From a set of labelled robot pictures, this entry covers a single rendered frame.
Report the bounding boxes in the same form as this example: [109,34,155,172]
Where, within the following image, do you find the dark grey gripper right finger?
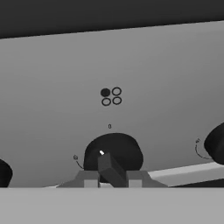
[125,171,169,188]

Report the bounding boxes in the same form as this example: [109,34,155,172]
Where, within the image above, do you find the pale grey oven door handle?
[147,161,224,188]

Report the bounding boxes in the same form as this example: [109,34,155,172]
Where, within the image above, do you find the grey stove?
[0,0,224,188]

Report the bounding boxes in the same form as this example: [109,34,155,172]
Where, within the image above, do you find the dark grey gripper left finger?
[56,171,101,188]

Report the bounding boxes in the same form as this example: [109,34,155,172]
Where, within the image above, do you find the black stove knob with bar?
[82,132,144,188]

